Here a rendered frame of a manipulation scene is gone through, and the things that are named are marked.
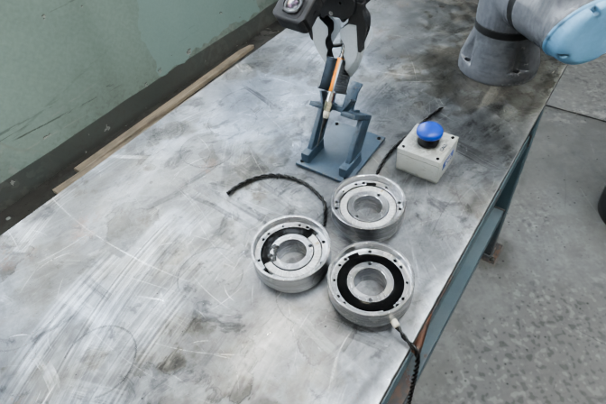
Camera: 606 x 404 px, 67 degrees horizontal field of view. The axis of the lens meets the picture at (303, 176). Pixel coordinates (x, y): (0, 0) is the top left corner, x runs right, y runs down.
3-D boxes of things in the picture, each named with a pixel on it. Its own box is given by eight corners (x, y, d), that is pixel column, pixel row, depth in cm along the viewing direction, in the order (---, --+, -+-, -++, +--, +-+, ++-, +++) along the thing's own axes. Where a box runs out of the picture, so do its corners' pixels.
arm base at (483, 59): (473, 40, 100) (482, -5, 93) (546, 56, 93) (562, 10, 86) (445, 73, 92) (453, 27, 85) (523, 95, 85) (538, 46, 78)
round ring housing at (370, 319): (315, 279, 61) (313, 261, 58) (383, 248, 63) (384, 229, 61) (353, 347, 54) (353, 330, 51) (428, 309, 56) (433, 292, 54)
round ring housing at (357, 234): (401, 252, 63) (403, 234, 60) (325, 242, 65) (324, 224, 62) (406, 196, 70) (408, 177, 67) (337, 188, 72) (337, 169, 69)
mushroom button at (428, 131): (433, 163, 71) (437, 138, 67) (409, 154, 73) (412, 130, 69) (444, 148, 73) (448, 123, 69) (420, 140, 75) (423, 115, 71)
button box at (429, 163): (436, 184, 71) (441, 161, 68) (395, 168, 74) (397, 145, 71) (457, 154, 75) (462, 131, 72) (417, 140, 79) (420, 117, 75)
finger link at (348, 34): (383, 61, 68) (377, 1, 62) (363, 83, 65) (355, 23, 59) (364, 58, 70) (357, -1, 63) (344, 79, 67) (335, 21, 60)
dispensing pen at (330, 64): (302, 143, 69) (333, 30, 64) (316, 142, 72) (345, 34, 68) (315, 148, 68) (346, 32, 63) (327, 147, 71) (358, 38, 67)
